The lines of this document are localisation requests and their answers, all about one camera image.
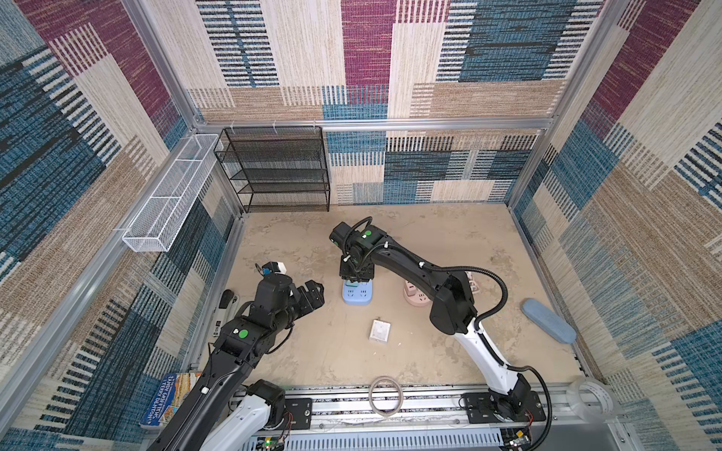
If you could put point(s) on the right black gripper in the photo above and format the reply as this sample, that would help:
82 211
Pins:
355 271

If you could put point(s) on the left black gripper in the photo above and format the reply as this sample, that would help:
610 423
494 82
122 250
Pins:
318 298

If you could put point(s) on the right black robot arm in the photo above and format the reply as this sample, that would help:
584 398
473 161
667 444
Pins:
515 393

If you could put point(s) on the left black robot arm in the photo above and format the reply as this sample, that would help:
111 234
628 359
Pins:
243 341

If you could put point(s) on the blue square power strip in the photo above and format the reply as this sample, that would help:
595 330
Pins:
357 293

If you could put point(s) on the pink round power strip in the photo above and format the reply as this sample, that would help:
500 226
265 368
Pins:
415 296

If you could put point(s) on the white square plug adapter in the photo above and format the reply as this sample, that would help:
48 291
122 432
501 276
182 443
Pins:
380 331

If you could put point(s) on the blue grey oval pad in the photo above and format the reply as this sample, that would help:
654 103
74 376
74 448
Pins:
549 321

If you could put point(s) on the clear tape roll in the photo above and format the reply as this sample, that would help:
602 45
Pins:
592 401

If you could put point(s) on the black wire shelf rack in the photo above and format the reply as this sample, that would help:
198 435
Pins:
277 169

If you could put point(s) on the white mesh wall basket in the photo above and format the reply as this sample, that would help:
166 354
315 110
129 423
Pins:
159 222

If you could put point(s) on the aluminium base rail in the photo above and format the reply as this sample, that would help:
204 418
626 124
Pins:
390 417

